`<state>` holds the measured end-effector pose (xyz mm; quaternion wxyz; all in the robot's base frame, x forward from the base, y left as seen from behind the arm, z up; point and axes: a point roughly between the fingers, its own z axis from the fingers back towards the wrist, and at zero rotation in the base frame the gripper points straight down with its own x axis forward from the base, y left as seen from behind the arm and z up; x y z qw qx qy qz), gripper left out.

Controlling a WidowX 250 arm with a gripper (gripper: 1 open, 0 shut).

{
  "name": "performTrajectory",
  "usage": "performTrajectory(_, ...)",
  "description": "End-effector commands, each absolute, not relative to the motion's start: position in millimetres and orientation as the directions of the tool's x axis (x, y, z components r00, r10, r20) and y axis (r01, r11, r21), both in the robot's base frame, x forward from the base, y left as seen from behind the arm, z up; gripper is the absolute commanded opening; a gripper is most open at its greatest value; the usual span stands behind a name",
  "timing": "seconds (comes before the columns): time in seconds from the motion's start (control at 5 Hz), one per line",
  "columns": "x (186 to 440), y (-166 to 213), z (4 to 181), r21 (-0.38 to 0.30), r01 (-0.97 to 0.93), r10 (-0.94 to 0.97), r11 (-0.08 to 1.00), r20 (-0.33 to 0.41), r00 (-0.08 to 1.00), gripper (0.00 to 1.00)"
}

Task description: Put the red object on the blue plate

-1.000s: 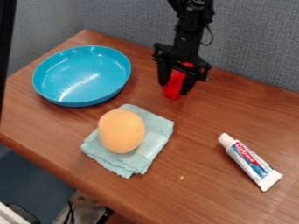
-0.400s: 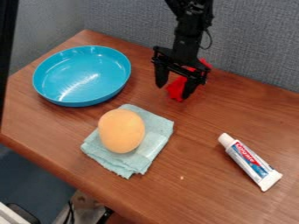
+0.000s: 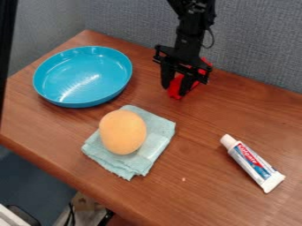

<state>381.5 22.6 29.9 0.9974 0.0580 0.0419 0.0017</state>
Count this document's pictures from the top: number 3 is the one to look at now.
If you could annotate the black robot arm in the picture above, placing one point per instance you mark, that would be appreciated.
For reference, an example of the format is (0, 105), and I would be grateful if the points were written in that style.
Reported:
(196, 16)

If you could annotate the white toothpaste tube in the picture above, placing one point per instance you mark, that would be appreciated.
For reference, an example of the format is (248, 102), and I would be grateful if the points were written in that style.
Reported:
(255, 166)

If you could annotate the orange mango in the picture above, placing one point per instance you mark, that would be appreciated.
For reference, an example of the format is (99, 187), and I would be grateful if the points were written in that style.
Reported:
(121, 130)

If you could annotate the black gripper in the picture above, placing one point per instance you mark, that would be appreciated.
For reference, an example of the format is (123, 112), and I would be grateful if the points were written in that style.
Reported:
(181, 59)

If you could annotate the red block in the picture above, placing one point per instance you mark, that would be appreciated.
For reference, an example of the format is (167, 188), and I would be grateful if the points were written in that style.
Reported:
(172, 91)

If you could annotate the tan table leg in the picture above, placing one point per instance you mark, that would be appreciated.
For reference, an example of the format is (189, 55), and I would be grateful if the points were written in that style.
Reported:
(84, 213)

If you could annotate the blue plate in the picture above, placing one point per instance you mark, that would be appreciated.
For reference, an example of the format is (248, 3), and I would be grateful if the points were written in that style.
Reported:
(83, 76)

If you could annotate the light blue folded cloth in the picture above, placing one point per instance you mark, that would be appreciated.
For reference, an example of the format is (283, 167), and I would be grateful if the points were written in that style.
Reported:
(137, 163)

